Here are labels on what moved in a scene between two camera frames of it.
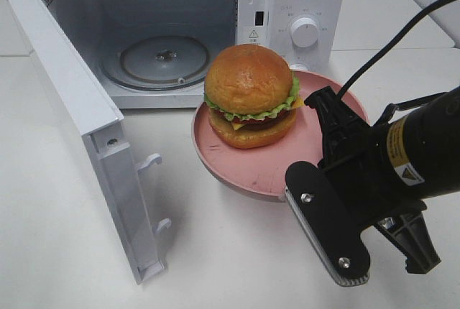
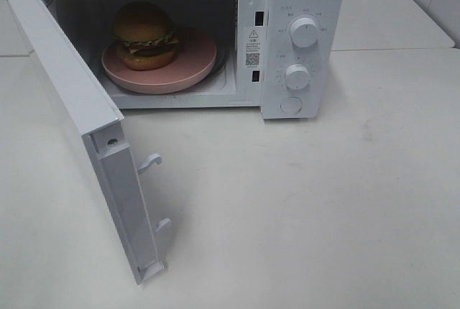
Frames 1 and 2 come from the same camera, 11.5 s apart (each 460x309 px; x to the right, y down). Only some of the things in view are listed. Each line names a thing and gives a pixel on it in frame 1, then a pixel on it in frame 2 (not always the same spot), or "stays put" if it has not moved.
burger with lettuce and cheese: (251, 95) to (144, 35)
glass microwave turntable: (157, 63) to (220, 64)
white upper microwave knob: (305, 32) stays put
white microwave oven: (149, 31) stays put
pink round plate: (261, 172) to (194, 59)
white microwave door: (123, 178) stays put
